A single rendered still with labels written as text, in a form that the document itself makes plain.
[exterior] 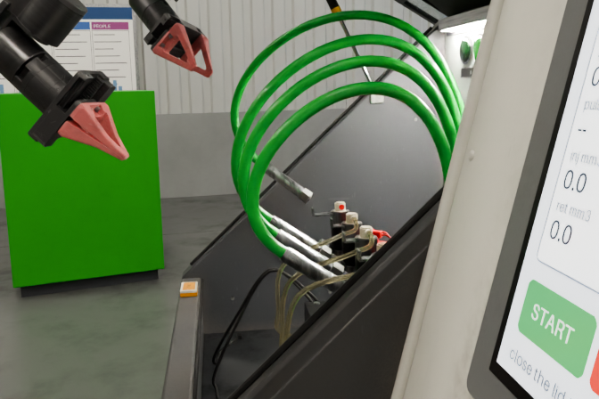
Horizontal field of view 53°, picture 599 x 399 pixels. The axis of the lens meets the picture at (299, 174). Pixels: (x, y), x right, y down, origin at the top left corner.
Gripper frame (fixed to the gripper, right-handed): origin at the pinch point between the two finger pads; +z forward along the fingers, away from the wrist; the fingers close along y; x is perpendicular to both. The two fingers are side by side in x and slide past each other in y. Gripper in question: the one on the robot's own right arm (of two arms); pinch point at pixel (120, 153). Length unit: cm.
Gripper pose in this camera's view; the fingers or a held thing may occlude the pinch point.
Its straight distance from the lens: 76.7
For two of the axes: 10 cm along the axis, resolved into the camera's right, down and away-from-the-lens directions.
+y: 6.7, -7.1, -1.9
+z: 7.3, 6.9, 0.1
